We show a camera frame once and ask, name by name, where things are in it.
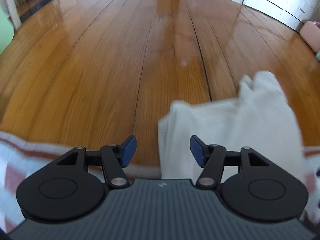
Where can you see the white garment with green monster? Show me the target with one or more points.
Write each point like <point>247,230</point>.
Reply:
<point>237,120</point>

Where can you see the small blue bottle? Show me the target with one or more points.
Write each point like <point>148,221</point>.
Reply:
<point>318,56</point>

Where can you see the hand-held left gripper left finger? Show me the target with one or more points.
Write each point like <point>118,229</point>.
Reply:
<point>128,151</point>

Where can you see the striped blanket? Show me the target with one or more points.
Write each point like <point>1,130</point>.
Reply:
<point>15,155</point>

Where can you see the pink case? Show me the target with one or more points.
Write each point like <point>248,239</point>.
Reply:
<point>311,35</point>

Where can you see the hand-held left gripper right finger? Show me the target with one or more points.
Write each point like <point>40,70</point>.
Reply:
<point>197,151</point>

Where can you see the pale green cloth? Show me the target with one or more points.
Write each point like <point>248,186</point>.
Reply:
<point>5,30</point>

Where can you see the white cabinet with drawers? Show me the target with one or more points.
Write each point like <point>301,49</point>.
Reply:
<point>275,0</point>

